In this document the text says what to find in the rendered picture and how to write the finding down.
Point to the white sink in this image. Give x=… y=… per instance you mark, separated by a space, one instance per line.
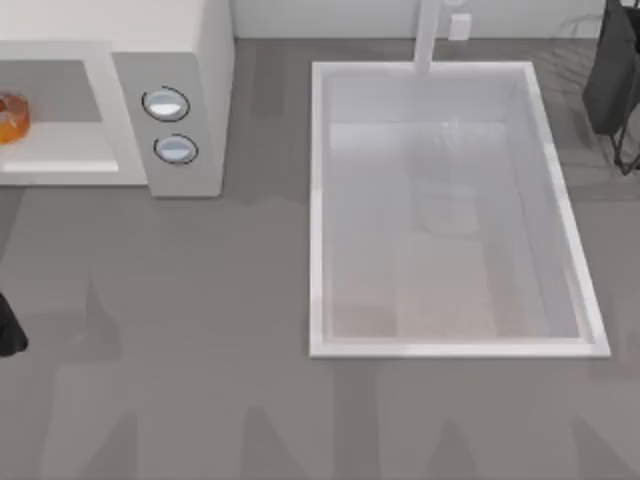
x=450 y=215

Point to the round microwave knob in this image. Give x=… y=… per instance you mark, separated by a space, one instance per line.
x=165 y=103
x=175 y=149

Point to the tall white tap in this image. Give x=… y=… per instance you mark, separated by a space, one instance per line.
x=426 y=35

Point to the pale microwave oven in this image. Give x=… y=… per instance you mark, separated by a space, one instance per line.
x=170 y=45

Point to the orange bread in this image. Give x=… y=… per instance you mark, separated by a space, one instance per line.
x=11 y=117

